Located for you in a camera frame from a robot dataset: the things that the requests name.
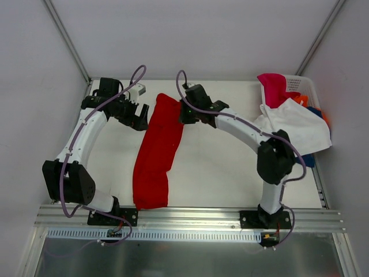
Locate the red t shirt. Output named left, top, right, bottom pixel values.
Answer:
left=133, top=93, right=184, bottom=210

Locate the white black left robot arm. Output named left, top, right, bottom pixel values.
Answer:
left=42, top=77, right=149, bottom=225

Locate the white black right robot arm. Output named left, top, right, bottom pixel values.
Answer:
left=179, top=83, right=295, bottom=229

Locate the magenta t shirt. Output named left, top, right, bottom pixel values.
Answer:
left=257, top=73, right=301, bottom=108

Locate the white plastic basket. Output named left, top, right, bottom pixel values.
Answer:
left=263, top=75, right=320, bottom=108

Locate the orange t shirt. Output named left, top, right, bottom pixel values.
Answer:
left=292, top=95, right=329, bottom=125

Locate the white t shirt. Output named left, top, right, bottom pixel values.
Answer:
left=254, top=99, right=332, bottom=155

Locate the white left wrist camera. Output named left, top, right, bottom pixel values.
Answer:
left=127, top=83, right=146, bottom=103

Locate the left aluminium frame bar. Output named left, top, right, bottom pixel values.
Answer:
left=50, top=82, right=93, bottom=203

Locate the aluminium frame bar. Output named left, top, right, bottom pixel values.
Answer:
left=90, top=76, right=258, bottom=81
left=50, top=82, right=93, bottom=203

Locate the rear aluminium frame bar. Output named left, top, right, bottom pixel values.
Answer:
left=90, top=76, right=258, bottom=81

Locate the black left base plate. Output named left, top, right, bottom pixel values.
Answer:
left=87, top=208, right=138, bottom=227

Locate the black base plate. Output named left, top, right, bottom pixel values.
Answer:
left=87, top=208, right=138, bottom=227
left=239, top=210, right=292, bottom=230

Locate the aluminium mounting rail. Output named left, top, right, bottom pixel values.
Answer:
left=34, top=204, right=347, bottom=233

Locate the left aluminium frame post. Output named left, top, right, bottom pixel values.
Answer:
left=42, top=0, right=91, bottom=84

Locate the aluminium frame post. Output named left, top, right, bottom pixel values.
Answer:
left=295, top=0, right=347, bottom=76
left=42, top=0, right=91, bottom=84

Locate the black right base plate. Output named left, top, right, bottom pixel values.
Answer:
left=239, top=210, right=292, bottom=230

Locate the white slotted cable duct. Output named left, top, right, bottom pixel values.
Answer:
left=47, top=227, right=262, bottom=243

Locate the right aluminium frame post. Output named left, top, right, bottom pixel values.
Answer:
left=295, top=0, right=347, bottom=76

